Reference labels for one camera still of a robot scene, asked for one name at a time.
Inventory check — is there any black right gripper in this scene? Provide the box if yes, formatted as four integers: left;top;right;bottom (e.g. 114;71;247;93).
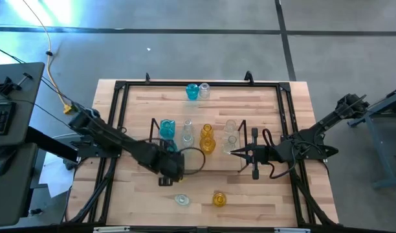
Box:
230;128;278;179

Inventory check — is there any twisted clear glass vase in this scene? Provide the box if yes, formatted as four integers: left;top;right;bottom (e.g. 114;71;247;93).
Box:
223;134;239;153

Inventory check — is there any round clear glass vase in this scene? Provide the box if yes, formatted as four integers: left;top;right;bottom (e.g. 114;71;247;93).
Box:
181;133;195;150

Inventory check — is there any conical clear glass vase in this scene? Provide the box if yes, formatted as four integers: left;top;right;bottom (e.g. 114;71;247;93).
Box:
224;118;238;134

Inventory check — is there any tall embossed blue glass vase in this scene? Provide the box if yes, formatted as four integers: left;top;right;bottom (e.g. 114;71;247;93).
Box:
159;118;177;140

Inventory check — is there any ribbed clear glass jar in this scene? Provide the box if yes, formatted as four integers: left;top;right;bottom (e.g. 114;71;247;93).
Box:
174;193;191;207

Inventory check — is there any honeycomb yellow glass vase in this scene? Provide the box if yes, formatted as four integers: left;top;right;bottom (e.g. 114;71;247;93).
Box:
199;137;217;155

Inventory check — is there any tall diamond-cut clear vase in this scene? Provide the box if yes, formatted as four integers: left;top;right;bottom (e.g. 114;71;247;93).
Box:
181;118;195;135

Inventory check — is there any ribbed yellow glass vase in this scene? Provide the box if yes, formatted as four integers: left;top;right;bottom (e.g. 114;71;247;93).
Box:
200;123;215;139

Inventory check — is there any wide yellow glass jar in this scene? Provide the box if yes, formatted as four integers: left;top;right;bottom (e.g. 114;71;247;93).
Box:
212;192;228;208

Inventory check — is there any short clear glass vase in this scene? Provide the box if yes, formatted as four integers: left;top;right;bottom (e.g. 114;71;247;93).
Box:
199;82;211;100

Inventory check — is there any short blue glass vase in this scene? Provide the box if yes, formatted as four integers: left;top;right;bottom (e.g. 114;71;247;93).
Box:
185;83;200;101

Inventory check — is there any white paper sheet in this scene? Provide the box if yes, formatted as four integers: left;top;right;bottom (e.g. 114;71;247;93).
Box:
38;151;76;199

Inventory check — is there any dark grey desk top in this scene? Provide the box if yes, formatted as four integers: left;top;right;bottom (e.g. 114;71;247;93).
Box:
0;62;46;148
0;142;39;227

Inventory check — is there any black computer mouse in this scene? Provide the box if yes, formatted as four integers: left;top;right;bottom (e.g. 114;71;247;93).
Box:
0;148;18;177

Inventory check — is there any black computer keyboard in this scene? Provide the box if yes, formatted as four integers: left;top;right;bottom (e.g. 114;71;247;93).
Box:
0;102;16;136

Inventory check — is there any black desk clamp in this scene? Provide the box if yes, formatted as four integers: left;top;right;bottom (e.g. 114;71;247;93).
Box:
0;72;34;96

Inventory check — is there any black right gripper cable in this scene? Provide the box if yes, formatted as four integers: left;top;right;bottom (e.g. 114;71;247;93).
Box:
261;128;298;180

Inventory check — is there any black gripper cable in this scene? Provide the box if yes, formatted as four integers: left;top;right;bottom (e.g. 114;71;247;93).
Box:
141;138;206;176
261;128;298;180

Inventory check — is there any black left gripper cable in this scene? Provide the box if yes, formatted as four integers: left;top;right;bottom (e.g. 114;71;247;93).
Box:
141;138;206;176

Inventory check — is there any black aluminium table frame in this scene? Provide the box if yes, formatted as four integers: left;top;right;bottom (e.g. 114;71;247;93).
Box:
60;79;340;227

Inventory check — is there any white table edge bracket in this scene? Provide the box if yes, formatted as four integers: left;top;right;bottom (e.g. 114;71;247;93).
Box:
93;226;131;233
274;227;311;233

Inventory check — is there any grey metal table frame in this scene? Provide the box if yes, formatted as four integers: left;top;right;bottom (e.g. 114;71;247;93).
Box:
346;83;396;190

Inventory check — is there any yellow extension cable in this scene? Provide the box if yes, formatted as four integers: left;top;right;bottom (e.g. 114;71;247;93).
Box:
21;0;74;115

